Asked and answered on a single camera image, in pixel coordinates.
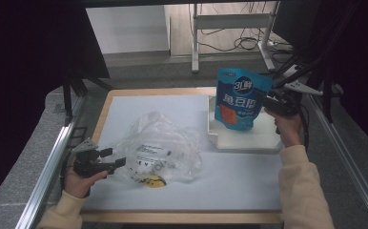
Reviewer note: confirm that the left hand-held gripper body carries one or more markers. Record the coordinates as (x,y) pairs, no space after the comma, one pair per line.
(88,163)

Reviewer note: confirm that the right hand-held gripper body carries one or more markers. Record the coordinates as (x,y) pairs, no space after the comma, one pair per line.
(288,103)

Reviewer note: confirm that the blue snack pouch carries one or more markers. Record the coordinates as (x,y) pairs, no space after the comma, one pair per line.
(239,101)

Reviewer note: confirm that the white plastic tray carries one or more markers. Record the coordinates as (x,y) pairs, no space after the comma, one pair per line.
(252,138)

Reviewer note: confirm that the clear plastic bag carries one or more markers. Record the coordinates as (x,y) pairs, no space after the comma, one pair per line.
(159,146)

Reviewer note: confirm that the person's left hand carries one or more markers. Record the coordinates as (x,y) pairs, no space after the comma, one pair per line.
(78,184)

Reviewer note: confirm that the person's right hand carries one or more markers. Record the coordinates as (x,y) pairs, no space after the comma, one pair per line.
(288,130)

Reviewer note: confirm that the white power strip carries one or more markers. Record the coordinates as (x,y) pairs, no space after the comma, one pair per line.
(290,70)

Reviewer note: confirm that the black metal stand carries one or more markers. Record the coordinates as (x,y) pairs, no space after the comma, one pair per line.
(328,79)
(67,95)

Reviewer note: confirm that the dark curtain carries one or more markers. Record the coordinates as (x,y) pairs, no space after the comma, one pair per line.
(360,63)
(23,79)

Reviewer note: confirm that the white table mat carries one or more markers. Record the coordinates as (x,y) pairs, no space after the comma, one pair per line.
(229,184)

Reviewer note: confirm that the black floor bracket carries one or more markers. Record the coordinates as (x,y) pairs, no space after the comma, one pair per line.
(76,137)

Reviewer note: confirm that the aluminium rail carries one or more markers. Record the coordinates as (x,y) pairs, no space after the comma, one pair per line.
(50,159)
(347,159)

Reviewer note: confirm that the white metal desk frame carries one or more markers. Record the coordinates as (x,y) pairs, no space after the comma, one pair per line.
(233,21)

